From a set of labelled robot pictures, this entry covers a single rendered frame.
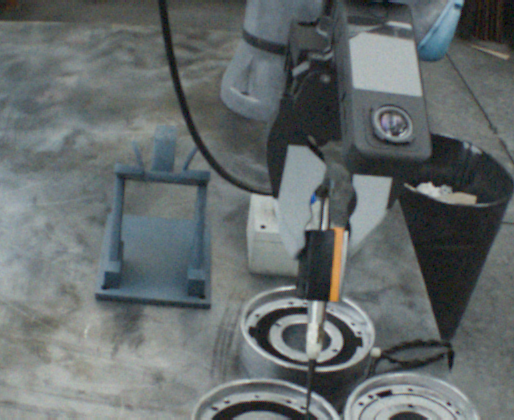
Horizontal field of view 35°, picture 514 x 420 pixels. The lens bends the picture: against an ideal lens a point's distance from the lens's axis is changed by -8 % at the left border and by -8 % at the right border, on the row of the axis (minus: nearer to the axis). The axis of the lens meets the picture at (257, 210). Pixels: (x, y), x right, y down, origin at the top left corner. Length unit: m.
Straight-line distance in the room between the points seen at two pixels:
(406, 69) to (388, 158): 0.06
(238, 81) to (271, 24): 0.09
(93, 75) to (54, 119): 0.14
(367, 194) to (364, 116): 0.12
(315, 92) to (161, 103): 0.57
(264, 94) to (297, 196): 0.50
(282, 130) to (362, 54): 0.08
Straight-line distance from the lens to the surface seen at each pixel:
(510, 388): 2.02
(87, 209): 0.86
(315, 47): 0.54
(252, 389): 0.62
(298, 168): 0.55
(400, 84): 0.48
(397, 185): 0.57
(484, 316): 2.22
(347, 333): 0.69
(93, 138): 0.99
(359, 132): 0.45
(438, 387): 0.65
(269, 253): 0.78
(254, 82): 1.06
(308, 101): 0.53
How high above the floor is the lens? 1.25
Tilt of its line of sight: 31 degrees down
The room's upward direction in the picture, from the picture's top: 8 degrees clockwise
